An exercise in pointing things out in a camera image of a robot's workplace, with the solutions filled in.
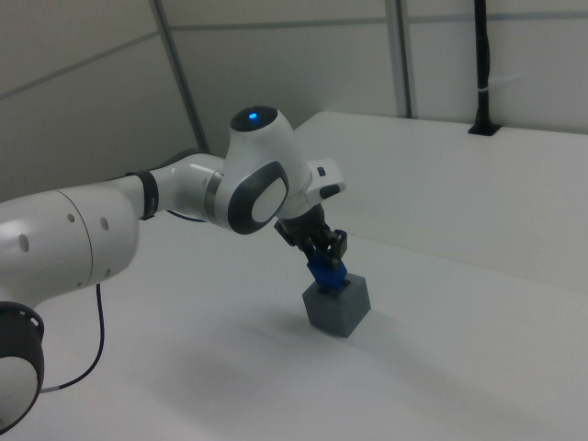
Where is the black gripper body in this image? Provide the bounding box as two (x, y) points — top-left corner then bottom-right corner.
(278, 205), (331, 244)

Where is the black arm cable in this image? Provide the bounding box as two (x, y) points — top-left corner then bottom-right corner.
(41, 209), (209, 395)

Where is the blue block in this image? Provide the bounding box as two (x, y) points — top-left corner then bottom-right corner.
(305, 250), (349, 291)

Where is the grey hollow cuboid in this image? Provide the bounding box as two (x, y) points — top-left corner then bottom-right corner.
(301, 273), (372, 338)

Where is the grey metal partition post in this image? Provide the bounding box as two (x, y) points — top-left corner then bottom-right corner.
(149, 0), (214, 155)
(393, 0), (415, 119)

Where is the black cable post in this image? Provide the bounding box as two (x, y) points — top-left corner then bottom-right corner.
(467, 0), (503, 138)

